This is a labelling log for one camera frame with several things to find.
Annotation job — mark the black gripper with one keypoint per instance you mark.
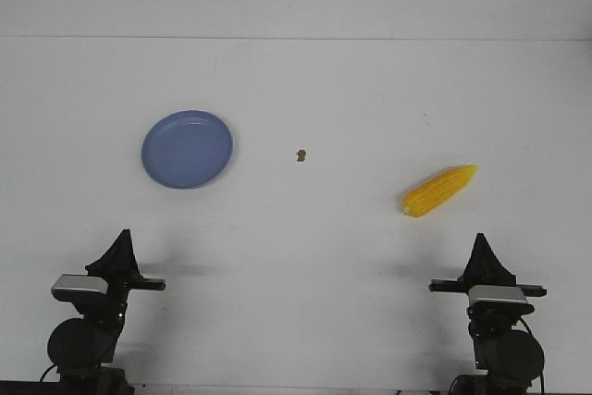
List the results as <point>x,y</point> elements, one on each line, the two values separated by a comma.
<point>494,272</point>
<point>119,260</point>

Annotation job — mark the yellow corn cob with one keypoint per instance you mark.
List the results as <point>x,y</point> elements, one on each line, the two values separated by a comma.
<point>434,192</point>

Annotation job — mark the blue round plate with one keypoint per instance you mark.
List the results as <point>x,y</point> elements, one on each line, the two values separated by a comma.
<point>187,149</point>

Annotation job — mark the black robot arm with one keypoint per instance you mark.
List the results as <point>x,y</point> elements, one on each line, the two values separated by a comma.
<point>504,346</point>
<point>82,348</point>

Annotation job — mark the small brown crumb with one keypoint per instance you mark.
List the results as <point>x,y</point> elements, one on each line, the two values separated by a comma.
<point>301,155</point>

